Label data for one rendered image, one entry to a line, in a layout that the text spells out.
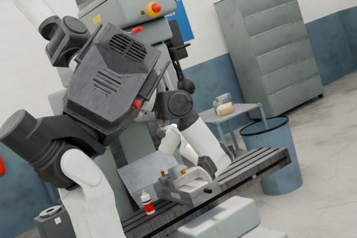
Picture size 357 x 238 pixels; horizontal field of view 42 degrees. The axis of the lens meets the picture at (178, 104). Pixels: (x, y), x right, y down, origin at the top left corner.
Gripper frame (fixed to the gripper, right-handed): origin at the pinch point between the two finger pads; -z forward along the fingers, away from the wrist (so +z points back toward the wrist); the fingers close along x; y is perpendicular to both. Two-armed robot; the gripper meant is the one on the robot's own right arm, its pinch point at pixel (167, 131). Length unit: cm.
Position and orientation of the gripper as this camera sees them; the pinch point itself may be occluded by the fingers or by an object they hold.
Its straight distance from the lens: 214.7
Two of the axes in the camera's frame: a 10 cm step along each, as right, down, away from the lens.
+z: 1.1, 0.7, -9.9
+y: 3.2, 9.4, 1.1
